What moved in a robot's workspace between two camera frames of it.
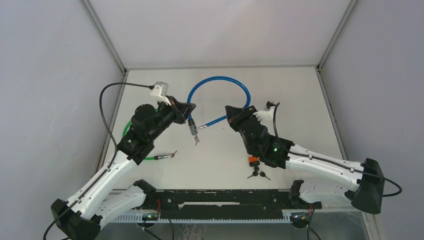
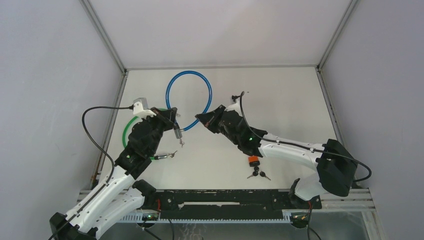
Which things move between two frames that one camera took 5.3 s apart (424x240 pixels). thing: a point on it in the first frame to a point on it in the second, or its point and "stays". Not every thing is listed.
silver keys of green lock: [172, 154] stays
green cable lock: [157, 157] stays
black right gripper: [237, 114] to [209, 120]
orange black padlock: [254, 161] stays
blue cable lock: [192, 123] to [178, 131]
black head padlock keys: [255, 173] stays
